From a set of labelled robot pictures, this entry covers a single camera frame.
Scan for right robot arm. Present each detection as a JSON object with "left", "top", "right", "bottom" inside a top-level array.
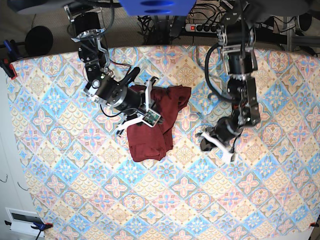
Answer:
[{"left": 7, "top": 0, "right": 164, "bottom": 135}]

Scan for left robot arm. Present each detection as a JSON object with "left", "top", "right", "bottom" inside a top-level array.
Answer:
[{"left": 198, "top": 0, "right": 263, "bottom": 164}]

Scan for tangled black cables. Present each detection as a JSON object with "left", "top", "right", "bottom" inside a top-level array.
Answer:
[{"left": 136, "top": 0, "right": 226, "bottom": 46}]

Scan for white power strip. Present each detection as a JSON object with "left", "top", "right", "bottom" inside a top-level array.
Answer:
[{"left": 184, "top": 23, "right": 217, "bottom": 34}]

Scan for orange clamp front right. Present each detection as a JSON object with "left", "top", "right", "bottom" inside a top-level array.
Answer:
[{"left": 309, "top": 222, "right": 320, "bottom": 228}]

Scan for blue plastic box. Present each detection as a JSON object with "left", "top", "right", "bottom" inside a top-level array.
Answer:
[{"left": 119, "top": 0, "right": 196, "bottom": 16}]

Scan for maroon t-shirt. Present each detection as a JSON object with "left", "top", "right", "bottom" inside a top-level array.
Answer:
[{"left": 126, "top": 84, "right": 193, "bottom": 163}]

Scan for black round stool base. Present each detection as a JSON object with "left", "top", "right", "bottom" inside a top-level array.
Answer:
[{"left": 24, "top": 25, "right": 54, "bottom": 57}]

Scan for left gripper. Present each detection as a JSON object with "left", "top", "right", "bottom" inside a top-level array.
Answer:
[{"left": 196, "top": 126, "right": 239, "bottom": 164}]

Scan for blue clamp front left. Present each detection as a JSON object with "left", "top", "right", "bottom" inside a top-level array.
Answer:
[{"left": 4, "top": 220, "right": 53, "bottom": 240}]

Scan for patterned tablecloth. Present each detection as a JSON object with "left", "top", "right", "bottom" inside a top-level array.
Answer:
[{"left": 6, "top": 46, "right": 320, "bottom": 240}]

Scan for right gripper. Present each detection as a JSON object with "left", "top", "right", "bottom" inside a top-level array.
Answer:
[{"left": 116, "top": 76, "right": 162, "bottom": 136}]

